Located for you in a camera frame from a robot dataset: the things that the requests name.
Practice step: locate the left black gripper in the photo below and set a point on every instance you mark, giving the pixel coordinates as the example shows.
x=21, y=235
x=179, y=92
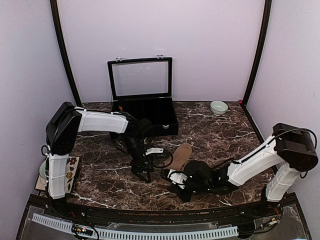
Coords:
x=136, y=170

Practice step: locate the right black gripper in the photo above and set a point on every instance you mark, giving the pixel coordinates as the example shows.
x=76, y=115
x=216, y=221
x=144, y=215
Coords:
x=175, y=188

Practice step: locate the tan brown sock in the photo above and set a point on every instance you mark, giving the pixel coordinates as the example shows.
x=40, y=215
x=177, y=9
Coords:
x=180, y=157

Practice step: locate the black display case glass lid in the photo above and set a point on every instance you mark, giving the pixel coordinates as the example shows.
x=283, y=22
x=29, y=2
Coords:
x=143, y=87

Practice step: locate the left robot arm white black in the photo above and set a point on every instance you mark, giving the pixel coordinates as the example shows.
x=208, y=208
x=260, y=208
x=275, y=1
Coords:
x=92, y=134

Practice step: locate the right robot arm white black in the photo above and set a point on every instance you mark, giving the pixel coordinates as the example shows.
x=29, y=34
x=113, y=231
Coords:
x=292, y=148

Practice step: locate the pale green bowl at back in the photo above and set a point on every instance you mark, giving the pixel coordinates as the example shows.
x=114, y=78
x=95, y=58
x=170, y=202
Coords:
x=218, y=107

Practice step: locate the floral patterned mat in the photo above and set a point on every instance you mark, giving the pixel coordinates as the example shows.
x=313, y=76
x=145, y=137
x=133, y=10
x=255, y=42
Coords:
x=71, y=170

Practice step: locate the green circuit board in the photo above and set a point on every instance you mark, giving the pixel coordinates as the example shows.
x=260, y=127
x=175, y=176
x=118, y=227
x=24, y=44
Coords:
x=82, y=231

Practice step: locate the pale green bowl on mat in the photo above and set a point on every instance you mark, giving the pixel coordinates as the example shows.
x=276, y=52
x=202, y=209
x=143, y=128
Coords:
x=44, y=170

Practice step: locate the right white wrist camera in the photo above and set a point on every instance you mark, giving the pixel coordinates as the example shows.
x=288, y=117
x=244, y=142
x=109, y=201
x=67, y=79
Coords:
x=177, y=178

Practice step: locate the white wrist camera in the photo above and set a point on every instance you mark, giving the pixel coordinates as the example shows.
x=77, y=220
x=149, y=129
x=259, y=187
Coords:
x=177, y=178
x=154, y=150

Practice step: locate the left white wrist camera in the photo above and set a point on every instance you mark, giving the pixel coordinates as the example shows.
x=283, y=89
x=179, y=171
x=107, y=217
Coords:
x=154, y=150

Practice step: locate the black front rail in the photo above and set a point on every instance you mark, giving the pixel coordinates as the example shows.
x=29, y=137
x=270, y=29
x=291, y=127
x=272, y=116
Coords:
x=236, y=214

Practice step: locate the white slotted cable duct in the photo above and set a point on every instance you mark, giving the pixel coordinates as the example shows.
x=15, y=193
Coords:
x=142, y=232

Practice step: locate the left black frame post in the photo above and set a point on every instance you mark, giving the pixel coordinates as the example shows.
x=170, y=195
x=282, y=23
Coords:
x=63, y=51

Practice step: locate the black frame post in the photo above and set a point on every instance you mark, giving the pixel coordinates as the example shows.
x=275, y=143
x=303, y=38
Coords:
x=259, y=51
x=63, y=51

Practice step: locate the right black frame post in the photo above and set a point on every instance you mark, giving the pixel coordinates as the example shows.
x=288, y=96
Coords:
x=259, y=51

